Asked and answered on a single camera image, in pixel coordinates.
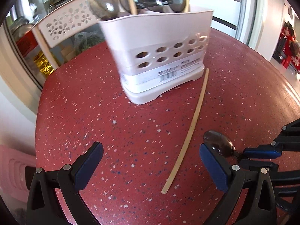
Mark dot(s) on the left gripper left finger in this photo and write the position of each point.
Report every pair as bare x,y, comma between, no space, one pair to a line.
43,206

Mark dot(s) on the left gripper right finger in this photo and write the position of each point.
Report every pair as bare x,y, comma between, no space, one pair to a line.
259,206

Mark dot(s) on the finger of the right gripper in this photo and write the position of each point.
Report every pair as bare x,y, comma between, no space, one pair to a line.
262,152
256,165

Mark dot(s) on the dark spoon with long handle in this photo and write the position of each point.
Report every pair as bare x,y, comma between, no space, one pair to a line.
221,144

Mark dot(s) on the pink plastic stool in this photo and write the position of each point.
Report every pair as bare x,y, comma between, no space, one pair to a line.
13,176

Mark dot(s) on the white plastic utensil holder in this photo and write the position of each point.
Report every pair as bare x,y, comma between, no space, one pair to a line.
155,52

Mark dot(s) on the gold foil package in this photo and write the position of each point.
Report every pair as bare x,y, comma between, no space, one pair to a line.
43,64

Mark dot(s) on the red basket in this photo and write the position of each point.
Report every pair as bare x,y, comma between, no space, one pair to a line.
27,43

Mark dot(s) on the steel bowl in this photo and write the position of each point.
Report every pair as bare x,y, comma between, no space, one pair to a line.
21,31

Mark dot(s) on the white perforated basket cart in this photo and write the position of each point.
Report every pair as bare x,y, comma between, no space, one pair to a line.
62,23

